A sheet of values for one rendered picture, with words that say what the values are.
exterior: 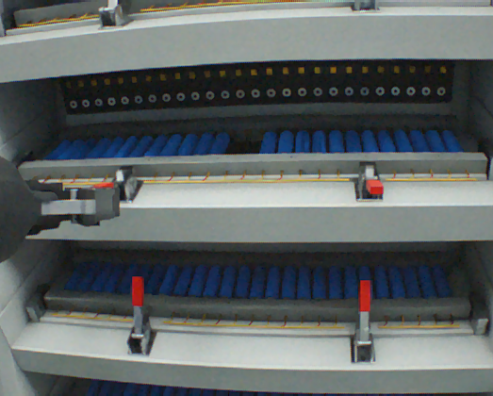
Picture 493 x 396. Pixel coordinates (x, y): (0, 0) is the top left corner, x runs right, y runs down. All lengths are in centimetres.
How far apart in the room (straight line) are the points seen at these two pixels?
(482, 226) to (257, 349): 29
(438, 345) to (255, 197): 28
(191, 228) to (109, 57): 20
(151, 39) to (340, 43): 19
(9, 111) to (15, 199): 39
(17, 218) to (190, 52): 28
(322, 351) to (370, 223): 17
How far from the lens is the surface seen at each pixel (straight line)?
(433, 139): 62
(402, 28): 51
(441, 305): 63
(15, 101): 70
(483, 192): 55
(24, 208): 32
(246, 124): 65
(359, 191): 52
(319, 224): 51
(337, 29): 50
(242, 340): 61
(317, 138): 60
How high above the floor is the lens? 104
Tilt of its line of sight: 12 degrees down
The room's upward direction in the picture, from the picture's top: 2 degrees counter-clockwise
